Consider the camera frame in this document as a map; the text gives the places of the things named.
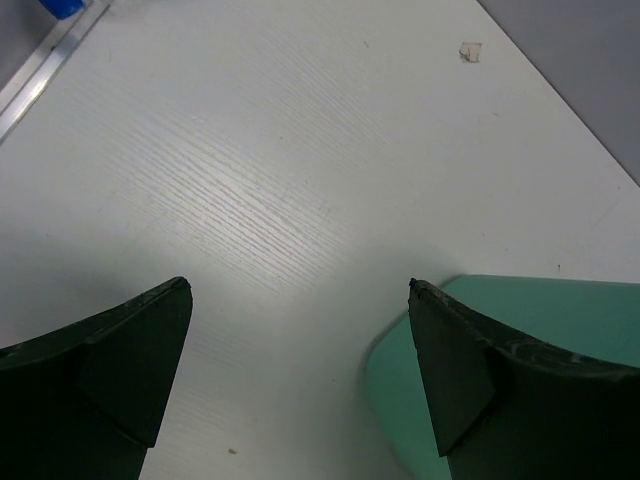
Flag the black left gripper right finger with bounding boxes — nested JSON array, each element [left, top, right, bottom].
[[409, 280, 639, 479]]

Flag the aluminium table rail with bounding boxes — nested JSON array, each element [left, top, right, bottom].
[[1, 1, 110, 138]]

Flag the clear bottle blue label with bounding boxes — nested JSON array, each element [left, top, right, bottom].
[[39, 0, 85, 20]]

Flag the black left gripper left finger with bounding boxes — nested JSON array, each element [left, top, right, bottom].
[[1, 277, 193, 479]]

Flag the green plastic bin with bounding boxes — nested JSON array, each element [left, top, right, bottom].
[[364, 275, 639, 479]]

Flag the torn tape scrap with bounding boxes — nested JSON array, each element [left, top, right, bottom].
[[459, 42, 483, 63]]

